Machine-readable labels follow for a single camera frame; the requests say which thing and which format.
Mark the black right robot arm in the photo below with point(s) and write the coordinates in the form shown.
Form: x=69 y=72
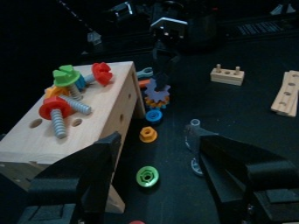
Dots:
x=200 y=29

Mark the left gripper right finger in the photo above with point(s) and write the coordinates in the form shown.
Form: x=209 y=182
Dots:
x=248 y=180

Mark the orange toy gear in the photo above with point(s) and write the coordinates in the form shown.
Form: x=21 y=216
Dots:
x=157 y=103

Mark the grey toy wrench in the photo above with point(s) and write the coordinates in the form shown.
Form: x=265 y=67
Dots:
x=144 y=72

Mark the grey frame corner bracket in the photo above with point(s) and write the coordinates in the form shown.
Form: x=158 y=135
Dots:
x=281 y=9
x=93 y=38

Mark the blue plastic toy nut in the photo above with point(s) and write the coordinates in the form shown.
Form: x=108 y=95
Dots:
x=80 y=82

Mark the green toy nut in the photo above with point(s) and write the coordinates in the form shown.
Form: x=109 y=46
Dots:
x=146 y=176

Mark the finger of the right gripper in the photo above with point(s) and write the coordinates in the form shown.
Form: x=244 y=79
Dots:
x=161 y=73
x=174 y=62

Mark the green plastic toy bolt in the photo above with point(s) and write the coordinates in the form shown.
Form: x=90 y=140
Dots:
x=64 y=77

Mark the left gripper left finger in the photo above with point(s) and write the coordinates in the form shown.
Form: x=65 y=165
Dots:
x=73 y=180

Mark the red plastic toy bolt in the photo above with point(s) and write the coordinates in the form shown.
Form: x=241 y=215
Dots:
x=101 y=73
x=53 y=108

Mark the blue toy gear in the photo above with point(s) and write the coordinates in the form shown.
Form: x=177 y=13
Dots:
x=153 y=115

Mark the wooden toy workbench box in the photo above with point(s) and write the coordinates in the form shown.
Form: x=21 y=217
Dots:
x=100 y=113

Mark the white text label sticker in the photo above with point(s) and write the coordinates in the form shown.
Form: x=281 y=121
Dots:
x=260 y=27

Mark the small light wooden block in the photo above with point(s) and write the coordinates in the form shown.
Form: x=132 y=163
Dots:
x=227 y=77

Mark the red toy nut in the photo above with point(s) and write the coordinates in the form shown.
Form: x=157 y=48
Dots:
x=136 y=222

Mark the orange toy screwdriver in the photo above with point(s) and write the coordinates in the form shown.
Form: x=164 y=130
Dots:
x=142 y=83

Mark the orange toy nut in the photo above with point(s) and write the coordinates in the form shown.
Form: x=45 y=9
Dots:
x=148 y=135

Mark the orange plastic toy bolt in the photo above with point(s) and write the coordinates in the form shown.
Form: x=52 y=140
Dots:
x=52 y=92

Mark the long light holed plank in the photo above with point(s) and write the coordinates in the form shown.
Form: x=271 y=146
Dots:
x=285 y=94

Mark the purple toy gear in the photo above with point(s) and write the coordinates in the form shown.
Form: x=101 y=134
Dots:
x=152 y=92

